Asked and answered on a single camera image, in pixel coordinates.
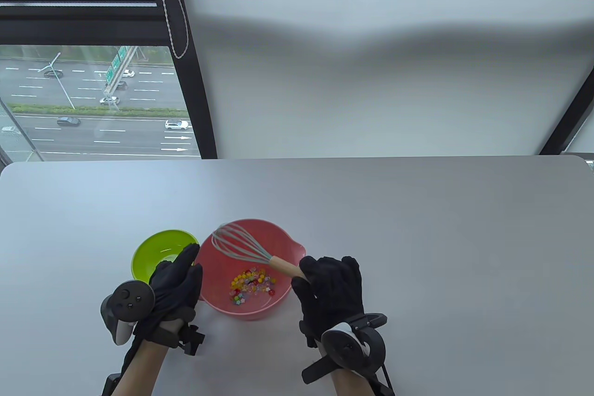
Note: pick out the white roller blind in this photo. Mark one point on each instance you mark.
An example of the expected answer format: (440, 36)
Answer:
(371, 89)

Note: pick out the black right hand controller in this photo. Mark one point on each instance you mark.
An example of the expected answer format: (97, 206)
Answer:
(350, 347)

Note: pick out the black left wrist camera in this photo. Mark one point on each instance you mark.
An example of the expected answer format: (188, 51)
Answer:
(110, 386)

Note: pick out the black left hand controller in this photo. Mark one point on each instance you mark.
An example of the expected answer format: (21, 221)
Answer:
(127, 301)

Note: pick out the person's left hand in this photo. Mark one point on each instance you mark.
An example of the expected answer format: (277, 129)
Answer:
(176, 289)

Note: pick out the green road sign gantry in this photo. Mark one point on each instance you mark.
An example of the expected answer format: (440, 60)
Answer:
(116, 64)

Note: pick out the pile of colourful plastic decorations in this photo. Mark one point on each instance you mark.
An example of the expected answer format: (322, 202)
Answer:
(253, 284)

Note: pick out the person's left forearm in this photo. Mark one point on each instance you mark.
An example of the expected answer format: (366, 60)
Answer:
(141, 368)

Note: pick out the person's right forearm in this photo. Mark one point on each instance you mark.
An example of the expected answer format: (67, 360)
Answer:
(350, 384)

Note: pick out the green plastic bowl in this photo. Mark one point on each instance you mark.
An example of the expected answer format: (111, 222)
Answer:
(153, 252)

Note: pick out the person's right hand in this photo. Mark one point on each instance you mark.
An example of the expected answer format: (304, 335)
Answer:
(334, 294)

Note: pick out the black window frame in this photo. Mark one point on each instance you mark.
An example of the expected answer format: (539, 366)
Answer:
(185, 66)
(566, 122)

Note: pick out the black hand controller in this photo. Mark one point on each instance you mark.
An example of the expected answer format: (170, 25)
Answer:
(350, 347)
(127, 301)

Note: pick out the pink salad bowl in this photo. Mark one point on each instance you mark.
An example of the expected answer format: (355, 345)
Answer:
(218, 284)

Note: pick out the grey street lamp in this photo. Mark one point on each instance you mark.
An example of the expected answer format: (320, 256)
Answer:
(60, 82)

